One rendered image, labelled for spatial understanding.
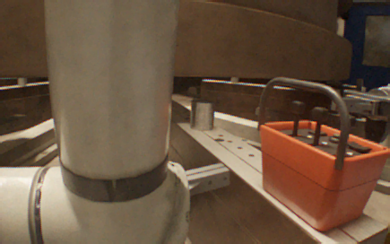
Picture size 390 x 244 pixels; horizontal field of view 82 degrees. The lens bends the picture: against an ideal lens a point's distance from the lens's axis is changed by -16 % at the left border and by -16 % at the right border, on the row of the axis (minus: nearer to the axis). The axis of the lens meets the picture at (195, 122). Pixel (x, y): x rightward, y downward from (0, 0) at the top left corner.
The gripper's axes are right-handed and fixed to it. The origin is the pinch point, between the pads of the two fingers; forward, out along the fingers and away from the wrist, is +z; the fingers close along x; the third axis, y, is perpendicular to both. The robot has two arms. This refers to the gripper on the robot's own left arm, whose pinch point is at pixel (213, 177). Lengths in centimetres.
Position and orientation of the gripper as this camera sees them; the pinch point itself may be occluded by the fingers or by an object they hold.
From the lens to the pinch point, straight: 39.4
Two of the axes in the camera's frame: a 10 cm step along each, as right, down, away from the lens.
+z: 9.3, -1.6, 3.2
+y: -0.7, -9.6, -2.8
